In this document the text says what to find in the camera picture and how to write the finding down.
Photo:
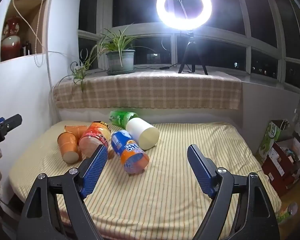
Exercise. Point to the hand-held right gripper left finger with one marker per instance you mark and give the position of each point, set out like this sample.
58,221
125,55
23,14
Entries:
95,171

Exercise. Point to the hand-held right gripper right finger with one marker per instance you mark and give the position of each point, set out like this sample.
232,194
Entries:
202,173

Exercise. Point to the blue and orange printed cup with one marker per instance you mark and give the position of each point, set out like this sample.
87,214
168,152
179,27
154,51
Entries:
130,152

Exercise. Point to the red and orange printed cup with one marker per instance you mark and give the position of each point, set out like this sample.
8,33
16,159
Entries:
92,137

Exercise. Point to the plain orange paper cup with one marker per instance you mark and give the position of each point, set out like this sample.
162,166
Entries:
68,147
75,129

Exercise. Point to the white cup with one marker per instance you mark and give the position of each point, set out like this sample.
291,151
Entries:
143,132

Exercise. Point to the striped yellow bed sheet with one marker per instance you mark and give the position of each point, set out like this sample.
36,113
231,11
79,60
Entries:
165,200

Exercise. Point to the green soda bottle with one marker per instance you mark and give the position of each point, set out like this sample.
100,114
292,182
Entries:
120,118

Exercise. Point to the grey bed headboard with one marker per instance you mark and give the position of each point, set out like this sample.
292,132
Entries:
190,116

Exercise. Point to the green carton box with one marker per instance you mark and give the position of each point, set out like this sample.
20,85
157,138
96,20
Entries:
268,142

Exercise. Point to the dark small bottles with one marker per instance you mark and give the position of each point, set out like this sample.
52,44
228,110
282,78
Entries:
25,48

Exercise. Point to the red and white vase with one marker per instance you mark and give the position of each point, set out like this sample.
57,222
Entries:
11,45

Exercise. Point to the red cardboard box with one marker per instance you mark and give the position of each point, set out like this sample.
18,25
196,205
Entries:
282,165

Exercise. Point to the white plug adapter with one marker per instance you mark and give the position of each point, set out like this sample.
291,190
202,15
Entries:
78,67

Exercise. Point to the green snack packet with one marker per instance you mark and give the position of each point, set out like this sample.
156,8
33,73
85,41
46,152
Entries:
287,212

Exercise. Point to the checked beige blanket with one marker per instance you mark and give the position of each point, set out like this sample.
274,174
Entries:
152,90

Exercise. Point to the plant pot saucer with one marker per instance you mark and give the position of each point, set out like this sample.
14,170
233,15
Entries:
122,72

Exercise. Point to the grey plant pot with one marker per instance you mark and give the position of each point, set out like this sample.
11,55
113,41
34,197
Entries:
120,60

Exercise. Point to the black tripod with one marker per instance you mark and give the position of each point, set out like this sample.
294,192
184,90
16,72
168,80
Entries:
190,52

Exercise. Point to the spider plant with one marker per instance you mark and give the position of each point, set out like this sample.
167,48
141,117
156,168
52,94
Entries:
115,41

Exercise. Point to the wooden wall shelf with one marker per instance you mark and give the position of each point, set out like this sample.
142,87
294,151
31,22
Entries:
37,17

